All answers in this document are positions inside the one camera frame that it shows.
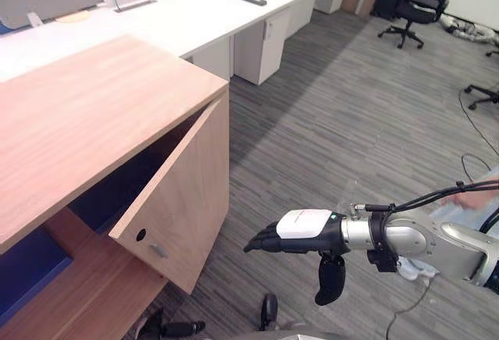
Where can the white crumpled cloth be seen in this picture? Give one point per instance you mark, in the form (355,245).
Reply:
(415,270)

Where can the black chair base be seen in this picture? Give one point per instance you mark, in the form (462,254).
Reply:
(485,94)
(493,53)

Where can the long white desk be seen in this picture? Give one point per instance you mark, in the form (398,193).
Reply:
(175,24)

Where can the white bundle on floor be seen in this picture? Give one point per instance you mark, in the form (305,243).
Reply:
(468,30)

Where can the wooden office cabinet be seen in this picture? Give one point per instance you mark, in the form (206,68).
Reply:
(78,102)

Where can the black office chair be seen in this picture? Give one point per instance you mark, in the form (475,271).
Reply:
(421,8)

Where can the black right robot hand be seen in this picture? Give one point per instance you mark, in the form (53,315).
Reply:
(300,227)

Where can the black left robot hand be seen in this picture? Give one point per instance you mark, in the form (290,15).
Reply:
(175,328)

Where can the person's hand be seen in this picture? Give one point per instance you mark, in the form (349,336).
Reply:
(475,195)

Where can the tan paper folder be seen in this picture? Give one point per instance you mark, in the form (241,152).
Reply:
(74,16)

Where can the wooden cabinet door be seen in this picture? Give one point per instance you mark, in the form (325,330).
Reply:
(187,219)

